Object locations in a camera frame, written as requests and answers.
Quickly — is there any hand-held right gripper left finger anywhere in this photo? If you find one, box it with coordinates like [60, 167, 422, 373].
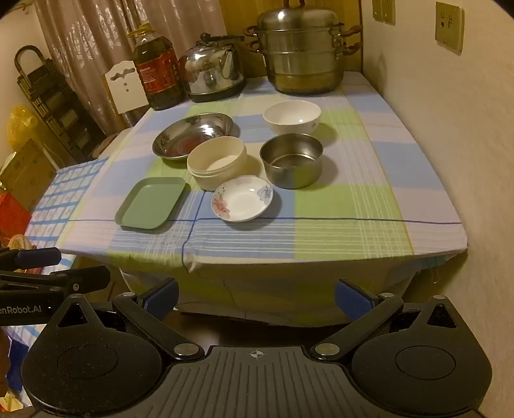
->
[51, 277, 205, 361]

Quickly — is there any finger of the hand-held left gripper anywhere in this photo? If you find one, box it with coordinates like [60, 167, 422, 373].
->
[0, 265, 111, 299]
[0, 248, 62, 269]

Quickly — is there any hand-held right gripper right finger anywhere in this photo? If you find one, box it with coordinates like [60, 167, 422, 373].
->
[312, 278, 465, 361]

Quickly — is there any green rectangular plate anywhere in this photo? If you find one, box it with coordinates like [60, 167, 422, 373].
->
[114, 177, 187, 232]

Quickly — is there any cream ribbed bowl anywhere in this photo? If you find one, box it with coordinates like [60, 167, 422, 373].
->
[187, 136, 248, 191]

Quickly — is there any stainless steel bowl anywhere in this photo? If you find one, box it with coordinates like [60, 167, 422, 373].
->
[259, 134, 324, 189]

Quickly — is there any large steel bowl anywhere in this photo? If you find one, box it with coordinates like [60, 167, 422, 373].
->
[153, 113, 234, 160]

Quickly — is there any red bag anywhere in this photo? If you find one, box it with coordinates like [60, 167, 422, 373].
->
[0, 191, 33, 239]

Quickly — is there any blue checked cloth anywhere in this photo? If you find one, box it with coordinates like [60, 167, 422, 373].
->
[24, 157, 111, 255]

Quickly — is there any cardboard box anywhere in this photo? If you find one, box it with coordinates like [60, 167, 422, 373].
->
[0, 139, 57, 210]

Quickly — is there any plaid tablecloth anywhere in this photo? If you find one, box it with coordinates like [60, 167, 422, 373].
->
[56, 72, 469, 326]

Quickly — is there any yellow plastic bag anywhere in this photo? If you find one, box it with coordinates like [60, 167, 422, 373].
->
[7, 105, 39, 152]

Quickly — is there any black rack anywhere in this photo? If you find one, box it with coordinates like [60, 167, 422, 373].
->
[14, 45, 107, 161]

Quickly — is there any white cutting board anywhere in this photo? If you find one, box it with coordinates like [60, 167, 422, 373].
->
[104, 60, 152, 130]

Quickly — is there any white ceramic bowl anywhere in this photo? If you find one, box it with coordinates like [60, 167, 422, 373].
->
[263, 100, 321, 136]

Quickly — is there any cooking oil bottle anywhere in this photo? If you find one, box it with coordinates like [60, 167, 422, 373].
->
[128, 22, 186, 112]

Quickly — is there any beige curtain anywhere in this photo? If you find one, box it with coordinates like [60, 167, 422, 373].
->
[34, 0, 229, 133]

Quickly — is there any stainless steel kettle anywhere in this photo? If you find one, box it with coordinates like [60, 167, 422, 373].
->
[179, 33, 247, 104]

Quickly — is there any stainless steel steamer pot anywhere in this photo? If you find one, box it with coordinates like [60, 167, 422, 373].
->
[243, 0, 364, 96]

